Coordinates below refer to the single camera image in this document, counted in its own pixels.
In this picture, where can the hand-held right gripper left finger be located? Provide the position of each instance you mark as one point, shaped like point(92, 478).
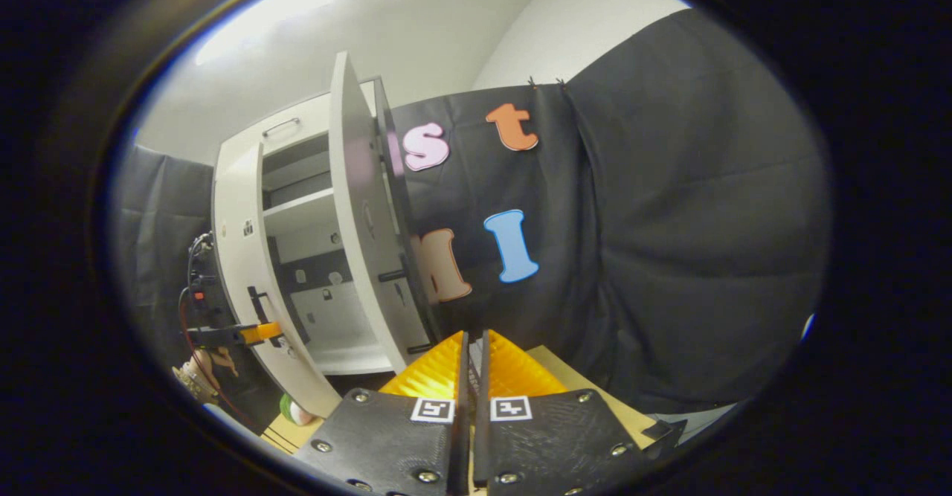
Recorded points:
point(461, 436)

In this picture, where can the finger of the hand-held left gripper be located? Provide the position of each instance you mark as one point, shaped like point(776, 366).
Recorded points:
point(260, 332)

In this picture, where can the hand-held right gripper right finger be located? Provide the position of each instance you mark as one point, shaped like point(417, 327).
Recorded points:
point(481, 436)

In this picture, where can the white shoe cabinet door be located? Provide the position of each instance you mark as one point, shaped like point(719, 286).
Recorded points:
point(238, 258)
point(364, 184)

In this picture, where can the white double-door shoe cabinet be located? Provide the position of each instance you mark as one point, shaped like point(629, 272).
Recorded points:
point(327, 317)

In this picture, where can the white cabinet shelf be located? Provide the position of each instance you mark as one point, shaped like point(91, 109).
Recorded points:
point(297, 210)

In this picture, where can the white cabinet drawer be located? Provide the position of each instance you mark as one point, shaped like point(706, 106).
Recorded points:
point(245, 146)

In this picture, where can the small green pink object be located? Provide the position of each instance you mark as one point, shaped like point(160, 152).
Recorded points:
point(296, 410)

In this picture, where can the black backdrop cloth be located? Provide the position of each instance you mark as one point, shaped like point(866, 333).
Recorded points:
point(669, 221)

